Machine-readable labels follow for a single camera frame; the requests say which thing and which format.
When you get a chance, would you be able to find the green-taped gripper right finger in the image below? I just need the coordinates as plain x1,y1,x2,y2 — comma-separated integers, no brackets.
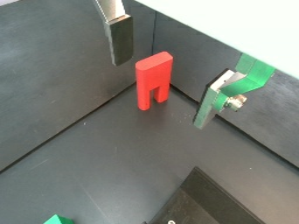
194,53,277,129

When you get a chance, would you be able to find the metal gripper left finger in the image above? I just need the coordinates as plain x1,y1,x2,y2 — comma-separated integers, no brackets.
93,0,134,66

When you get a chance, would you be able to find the red two-pronged peg block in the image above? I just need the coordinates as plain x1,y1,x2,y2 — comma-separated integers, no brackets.
135,52,174,110

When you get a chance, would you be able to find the green shape-sorting board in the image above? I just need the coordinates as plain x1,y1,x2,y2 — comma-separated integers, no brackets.
43,214,74,224

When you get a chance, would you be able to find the black curved holder stand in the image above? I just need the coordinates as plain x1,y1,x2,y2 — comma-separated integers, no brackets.
143,167,266,224

